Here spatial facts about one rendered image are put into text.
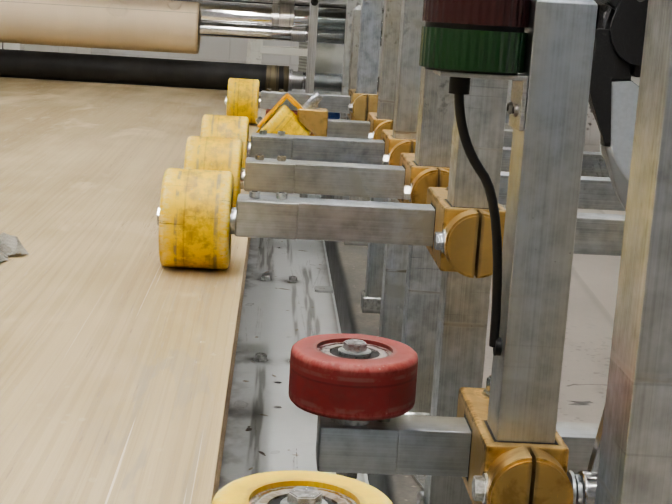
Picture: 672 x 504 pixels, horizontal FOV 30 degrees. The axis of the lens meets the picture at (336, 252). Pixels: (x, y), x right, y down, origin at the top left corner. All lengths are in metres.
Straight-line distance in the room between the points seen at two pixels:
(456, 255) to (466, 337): 0.08
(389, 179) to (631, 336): 0.79
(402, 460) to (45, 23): 2.37
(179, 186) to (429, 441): 0.32
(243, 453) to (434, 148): 0.43
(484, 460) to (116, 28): 2.38
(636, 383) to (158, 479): 0.22
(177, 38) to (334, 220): 2.05
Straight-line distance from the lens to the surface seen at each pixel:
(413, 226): 1.01
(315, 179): 1.25
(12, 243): 1.06
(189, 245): 0.99
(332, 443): 0.79
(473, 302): 0.99
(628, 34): 0.79
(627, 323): 0.50
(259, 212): 1.00
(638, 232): 0.49
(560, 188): 0.72
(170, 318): 0.87
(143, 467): 0.60
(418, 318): 1.25
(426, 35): 0.71
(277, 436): 1.48
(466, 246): 0.95
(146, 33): 3.03
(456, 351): 1.00
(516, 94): 0.73
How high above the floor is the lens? 1.12
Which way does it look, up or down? 11 degrees down
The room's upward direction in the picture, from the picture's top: 4 degrees clockwise
